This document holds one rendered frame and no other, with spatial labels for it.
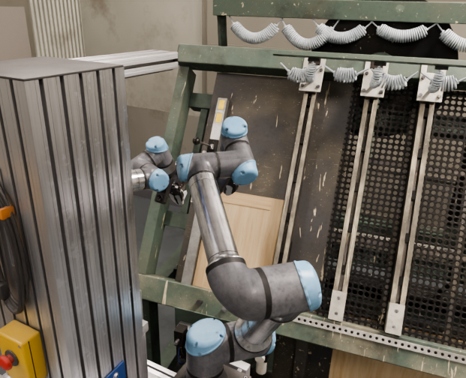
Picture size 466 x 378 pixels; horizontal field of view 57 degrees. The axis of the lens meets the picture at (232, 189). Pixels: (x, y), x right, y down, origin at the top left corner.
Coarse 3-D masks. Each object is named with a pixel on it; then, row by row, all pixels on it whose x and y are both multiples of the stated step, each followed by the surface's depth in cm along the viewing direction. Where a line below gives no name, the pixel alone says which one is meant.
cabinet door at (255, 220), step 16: (240, 208) 208; (256, 208) 206; (272, 208) 203; (240, 224) 207; (256, 224) 205; (272, 224) 202; (240, 240) 206; (256, 240) 204; (272, 240) 201; (256, 256) 202; (272, 256) 200; (208, 288) 206
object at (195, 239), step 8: (224, 104) 216; (216, 112) 217; (224, 112) 216; (216, 128) 215; (216, 136) 215; (192, 232) 211; (192, 240) 210; (200, 240) 211; (192, 248) 209; (192, 256) 209; (192, 264) 208; (184, 272) 209; (192, 272) 208; (184, 280) 208; (192, 280) 209
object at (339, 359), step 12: (336, 360) 215; (348, 360) 213; (360, 360) 211; (372, 360) 208; (336, 372) 218; (348, 372) 216; (360, 372) 214; (372, 372) 211; (384, 372) 209; (396, 372) 206; (408, 372) 204; (420, 372) 202
